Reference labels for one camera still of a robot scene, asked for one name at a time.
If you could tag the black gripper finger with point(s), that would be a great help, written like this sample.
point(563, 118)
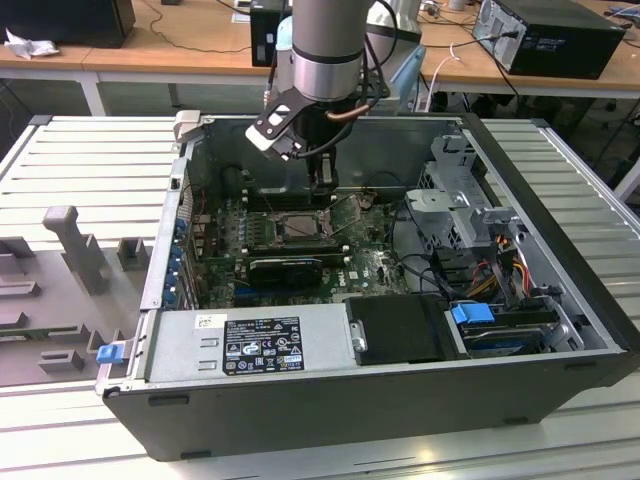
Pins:
point(332, 182)
point(315, 170)

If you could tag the CPU with silver top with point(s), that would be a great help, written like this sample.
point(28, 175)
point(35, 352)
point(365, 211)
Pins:
point(297, 227)

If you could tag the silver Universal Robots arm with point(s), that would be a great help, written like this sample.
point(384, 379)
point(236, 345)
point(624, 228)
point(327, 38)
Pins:
point(325, 50)

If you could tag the black RAM slot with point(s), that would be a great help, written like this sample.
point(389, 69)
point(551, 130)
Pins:
point(300, 256)
point(300, 246)
point(260, 195)
point(260, 202)
point(260, 205)
point(260, 198)

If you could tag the CPU socket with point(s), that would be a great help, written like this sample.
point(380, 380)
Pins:
point(300, 241)

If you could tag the round coin battery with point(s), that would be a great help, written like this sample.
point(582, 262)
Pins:
point(366, 201)

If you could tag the green motherboard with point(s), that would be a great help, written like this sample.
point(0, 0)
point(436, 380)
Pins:
point(360, 270)

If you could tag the pale blue teach pendant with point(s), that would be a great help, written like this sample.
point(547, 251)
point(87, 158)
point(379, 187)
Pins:
point(407, 75)

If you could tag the small black computer box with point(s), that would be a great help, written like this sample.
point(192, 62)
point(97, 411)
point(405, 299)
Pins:
point(262, 40)

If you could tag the black graphics card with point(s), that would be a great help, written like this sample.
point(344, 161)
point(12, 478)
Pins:
point(285, 274)

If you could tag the silver perforated drive cage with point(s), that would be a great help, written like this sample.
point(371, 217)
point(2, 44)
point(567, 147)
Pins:
point(440, 200)

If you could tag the pale grey case latch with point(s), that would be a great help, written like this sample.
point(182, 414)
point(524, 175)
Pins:
point(186, 125)

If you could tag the light wooden desk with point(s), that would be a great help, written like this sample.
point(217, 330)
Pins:
point(200, 55)

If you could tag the blue card retainer clip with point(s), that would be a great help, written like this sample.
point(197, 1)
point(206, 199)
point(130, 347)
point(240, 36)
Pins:
point(177, 260)
point(181, 223)
point(171, 296)
point(174, 276)

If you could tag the black drive bay shroud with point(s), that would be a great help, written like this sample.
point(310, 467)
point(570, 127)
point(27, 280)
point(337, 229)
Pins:
point(395, 330)

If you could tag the white cup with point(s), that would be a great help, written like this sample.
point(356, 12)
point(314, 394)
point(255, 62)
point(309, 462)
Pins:
point(456, 4)

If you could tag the hard disk in blue carrier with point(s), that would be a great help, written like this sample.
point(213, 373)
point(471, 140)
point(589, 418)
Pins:
point(472, 320)

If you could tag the silver power supply unit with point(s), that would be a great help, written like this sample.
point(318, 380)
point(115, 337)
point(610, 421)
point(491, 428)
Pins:
point(175, 350)

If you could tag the black open PC case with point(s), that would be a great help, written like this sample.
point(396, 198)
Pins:
point(350, 425)

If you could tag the black desktop computer tower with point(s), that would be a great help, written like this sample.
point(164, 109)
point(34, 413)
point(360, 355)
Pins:
point(560, 45)

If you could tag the large black box device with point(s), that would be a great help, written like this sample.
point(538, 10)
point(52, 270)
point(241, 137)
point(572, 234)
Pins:
point(65, 20)

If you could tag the blue plastic latch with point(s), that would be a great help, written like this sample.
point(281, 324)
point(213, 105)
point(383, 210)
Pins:
point(110, 355)

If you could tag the grey parts rack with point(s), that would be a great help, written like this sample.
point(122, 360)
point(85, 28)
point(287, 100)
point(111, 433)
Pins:
point(65, 300)

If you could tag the crumpled white paper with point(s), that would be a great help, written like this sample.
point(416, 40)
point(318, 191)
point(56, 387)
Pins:
point(30, 46)

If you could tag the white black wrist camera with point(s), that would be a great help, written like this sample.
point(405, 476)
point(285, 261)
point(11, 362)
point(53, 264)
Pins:
point(272, 122)

